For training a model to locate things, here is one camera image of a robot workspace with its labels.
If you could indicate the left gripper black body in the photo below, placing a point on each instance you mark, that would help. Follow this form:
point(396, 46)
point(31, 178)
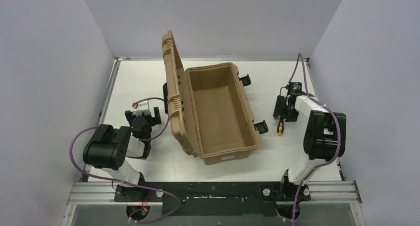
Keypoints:
point(143, 118)

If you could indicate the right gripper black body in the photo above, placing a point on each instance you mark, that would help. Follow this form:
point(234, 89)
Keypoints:
point(291, 114)

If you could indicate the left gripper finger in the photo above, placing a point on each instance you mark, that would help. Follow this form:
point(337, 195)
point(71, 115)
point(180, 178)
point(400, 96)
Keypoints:
point(157, 117)
point(128, 115)

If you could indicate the yellow black handled screwdriver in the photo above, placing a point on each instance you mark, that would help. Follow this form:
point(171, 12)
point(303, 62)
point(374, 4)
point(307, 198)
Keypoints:
point(280, 126)

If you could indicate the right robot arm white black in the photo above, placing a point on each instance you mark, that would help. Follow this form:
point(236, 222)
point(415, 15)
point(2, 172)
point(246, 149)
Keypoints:
point(324, 138)

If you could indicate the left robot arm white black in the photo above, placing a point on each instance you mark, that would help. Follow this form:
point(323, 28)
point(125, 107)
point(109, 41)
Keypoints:
point(109, 149)

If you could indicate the tan plastic toolbox bin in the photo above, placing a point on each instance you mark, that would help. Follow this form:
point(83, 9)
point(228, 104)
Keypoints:
point(208, 108)

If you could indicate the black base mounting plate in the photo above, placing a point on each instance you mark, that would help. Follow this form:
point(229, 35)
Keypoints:
point(220, 207)

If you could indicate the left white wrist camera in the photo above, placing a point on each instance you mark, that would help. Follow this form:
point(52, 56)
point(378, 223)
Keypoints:
point(141, 108)

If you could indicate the aluminium left table rail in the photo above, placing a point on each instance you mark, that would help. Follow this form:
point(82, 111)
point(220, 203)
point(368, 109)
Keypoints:
point(109, 90)

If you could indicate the aluminium front frame rail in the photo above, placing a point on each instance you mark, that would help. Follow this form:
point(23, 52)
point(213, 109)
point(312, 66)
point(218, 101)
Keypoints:
point(103, 193)

